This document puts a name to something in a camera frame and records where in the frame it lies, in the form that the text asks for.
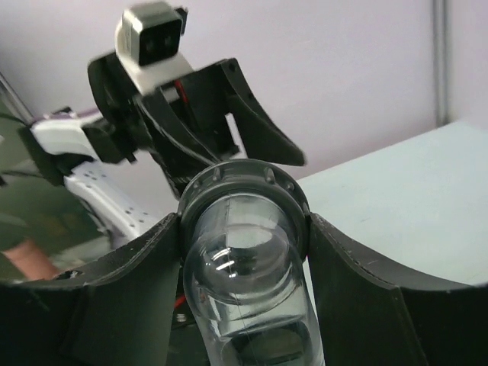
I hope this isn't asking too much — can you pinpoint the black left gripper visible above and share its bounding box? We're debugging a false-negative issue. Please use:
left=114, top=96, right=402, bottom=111
left=135, top=58, right=306, bottom=198

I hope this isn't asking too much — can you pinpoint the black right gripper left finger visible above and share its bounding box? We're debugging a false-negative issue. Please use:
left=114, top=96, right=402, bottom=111
left=1, top=214, right=179, bottom=365

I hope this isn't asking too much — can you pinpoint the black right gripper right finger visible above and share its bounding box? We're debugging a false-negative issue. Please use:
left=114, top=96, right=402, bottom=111
left=308, top=214, right=487, bottom=365

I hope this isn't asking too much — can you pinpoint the clear elbow fitting with grey nut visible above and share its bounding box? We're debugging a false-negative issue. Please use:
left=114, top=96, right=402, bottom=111
left=178, top=159, right=325, bottom=365

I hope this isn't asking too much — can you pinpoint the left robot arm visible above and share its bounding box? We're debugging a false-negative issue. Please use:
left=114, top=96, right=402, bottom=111
left=20, top=53, right=306, bottom=241

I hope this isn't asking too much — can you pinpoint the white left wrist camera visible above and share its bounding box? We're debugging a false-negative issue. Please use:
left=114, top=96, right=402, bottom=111
left=115, top=1, right=194, bottom=95

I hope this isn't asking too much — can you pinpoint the left aluminium frame post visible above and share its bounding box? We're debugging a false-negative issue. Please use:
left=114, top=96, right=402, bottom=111
left=432, top=0, right=451, bottom=127

